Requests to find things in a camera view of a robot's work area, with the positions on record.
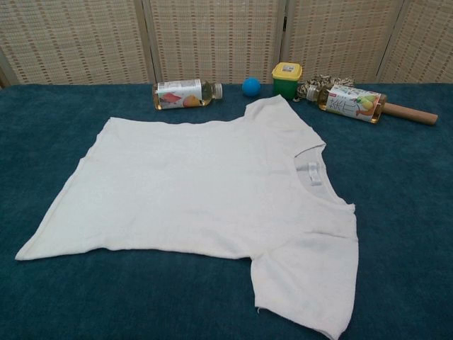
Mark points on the white T-shirt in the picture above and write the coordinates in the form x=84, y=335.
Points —
x=194, y=184

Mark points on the blue ball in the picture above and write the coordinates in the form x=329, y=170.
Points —
x=251, y=87

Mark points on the tea bottle with orange label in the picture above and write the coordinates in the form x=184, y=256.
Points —
x=177, y=95

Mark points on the green container with yellow lid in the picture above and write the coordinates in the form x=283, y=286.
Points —
x=285, y=86

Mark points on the woven folding screen panel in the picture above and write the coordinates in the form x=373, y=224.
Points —
x=70, y=39
x=424, y=42
x=216, y=39
x=339, y=35

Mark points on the tea bottle with green label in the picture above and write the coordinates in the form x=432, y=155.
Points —
x=347, y=104

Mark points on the wooden rolling pin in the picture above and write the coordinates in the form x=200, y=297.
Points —
x=410, y=114

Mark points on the dark blue tablecloth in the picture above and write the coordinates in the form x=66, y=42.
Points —
x=70, y=283

